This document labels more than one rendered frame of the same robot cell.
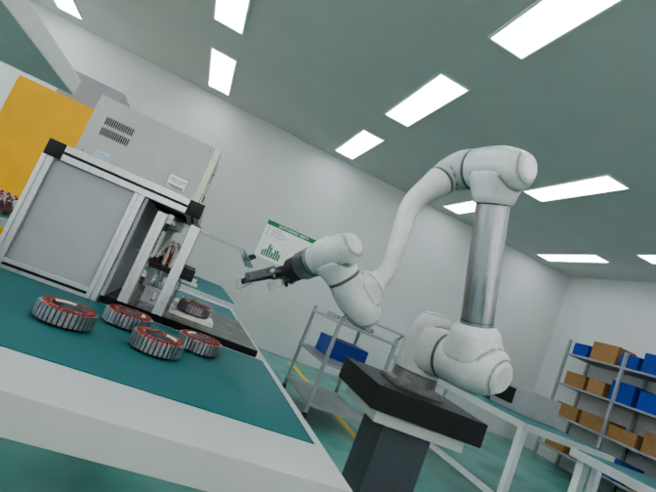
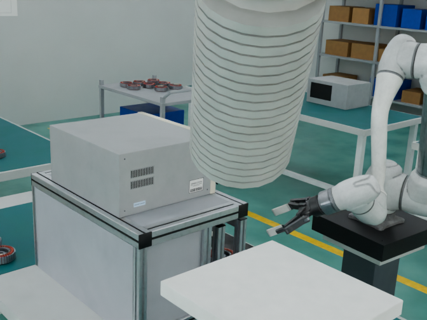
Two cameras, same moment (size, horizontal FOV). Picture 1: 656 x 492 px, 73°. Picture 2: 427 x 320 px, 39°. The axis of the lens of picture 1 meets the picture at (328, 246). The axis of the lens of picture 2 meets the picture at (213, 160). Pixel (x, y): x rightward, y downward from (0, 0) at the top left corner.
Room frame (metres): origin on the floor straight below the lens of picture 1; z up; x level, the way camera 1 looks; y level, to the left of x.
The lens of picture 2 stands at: (-0.30, 1.35, 1.83)
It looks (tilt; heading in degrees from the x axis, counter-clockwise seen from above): 17 degrees down; 333
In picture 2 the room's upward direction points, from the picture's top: 3 degrees clockwise
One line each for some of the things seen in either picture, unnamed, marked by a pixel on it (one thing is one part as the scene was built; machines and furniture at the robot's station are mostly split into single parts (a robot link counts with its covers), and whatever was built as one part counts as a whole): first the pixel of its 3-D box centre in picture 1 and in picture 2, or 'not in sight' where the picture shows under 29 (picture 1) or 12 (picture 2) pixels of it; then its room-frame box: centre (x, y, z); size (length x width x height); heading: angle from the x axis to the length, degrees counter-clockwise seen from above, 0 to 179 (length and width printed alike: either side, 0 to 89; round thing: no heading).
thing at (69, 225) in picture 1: (70, 228); (173, 283); (1.24, 0.67, 0.91); 0.28 x 0.03 x 0.32; 105
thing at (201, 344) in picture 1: (198, 343); not in sight; (1.15, 0.21, 0.77); 0.11 x 0.11 x 0.04
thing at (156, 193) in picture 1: (142, 195); (134, 193); (1.57, 0.68, 1.09); 0.68 x 0.44 x 0.05; 15
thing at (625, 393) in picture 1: (632, 396); (394, 15); (6.31, -4.85, 1.43); 0.42 x 0.36 x 0.29; 103
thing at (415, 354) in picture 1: (429, 343); (383, 185); (1.56, -0.46, 0.99); 0.18 x 0.16 x 0.22; 32
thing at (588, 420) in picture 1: (601, 426); (370, 51); (6.62, -4.77, 0.89); 0.42 x 0.40 x 0.22; 17
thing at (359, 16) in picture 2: (604, 390); (368, 15); (6.73, -4.74, 1.39); 0.40 x 0.28 x 0.22; 106
